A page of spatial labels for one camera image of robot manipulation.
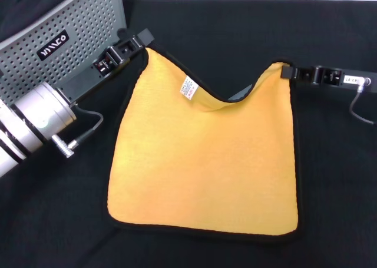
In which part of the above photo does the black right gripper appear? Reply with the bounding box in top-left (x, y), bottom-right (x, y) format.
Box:
top-left (280, 64), bottom-right (377, 94)

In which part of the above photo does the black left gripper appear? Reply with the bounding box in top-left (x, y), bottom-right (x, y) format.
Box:
top-left (57, 28), bottom-right (156, 107)

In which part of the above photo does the orange grey towel black trim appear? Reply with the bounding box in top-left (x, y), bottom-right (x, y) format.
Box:
top-left (106, 45), bottom-right (303, 245)

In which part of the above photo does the grey perforated storage box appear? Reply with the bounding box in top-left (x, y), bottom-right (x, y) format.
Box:
top-left (0, 0), bottom-right (127, 106)

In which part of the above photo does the dark cloth inside box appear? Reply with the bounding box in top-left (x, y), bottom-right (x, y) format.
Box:
top-left (0, 0), bottom-right (85, 42)

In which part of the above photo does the black tablecloth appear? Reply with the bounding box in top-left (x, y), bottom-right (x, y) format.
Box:
top-left (0, 0), bottom-right (377, 268)

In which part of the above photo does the right gripper cable silver plug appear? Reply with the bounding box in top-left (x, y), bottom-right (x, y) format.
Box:
top-left (349, 76), bottom-right (377, 125)

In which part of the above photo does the gripper cable silver plug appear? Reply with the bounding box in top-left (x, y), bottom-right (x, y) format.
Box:
top-left (51, 110), bottom-right (104, 159)
top-left (349, 76), bottom-right (377, 125)

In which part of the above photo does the left gripper cable silver plug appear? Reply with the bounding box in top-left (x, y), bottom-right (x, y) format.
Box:
top-left (51, 110), bottom-right (104, 159)

